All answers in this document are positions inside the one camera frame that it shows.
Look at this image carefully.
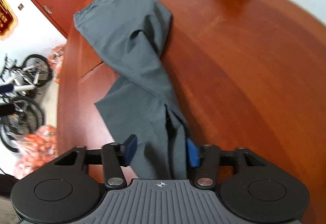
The orange bag pile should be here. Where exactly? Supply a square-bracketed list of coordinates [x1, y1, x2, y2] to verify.
[47, 44, 65, 83]
[14, 125, 58, 179]

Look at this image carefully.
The white bicycle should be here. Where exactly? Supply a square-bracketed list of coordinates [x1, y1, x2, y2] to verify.
[1, 54, 53, 95]

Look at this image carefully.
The orange bag pile lower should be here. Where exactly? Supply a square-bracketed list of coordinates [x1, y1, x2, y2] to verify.
[14, 125, 58, 179]

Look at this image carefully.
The metal door handle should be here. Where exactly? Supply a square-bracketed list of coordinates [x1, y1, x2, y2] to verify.
[44, 5, 52, 14]

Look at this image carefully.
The wall light switch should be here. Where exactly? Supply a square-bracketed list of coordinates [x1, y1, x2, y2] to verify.
[18, 3, 24, 11]

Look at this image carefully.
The red gold wall plaque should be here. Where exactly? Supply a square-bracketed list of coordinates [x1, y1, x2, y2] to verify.
[0, 0, 18, 40]

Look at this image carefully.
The black bicycle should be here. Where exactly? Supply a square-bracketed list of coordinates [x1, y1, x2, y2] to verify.
[1, 96, 45, 153]

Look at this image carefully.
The dark grey hooded jacket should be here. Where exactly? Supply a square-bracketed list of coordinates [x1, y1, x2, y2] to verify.
[74, 0, 190, 179]

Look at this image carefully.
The orange bag pile upper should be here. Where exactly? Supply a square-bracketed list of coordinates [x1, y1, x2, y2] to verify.
[47, 44, 65, 83]

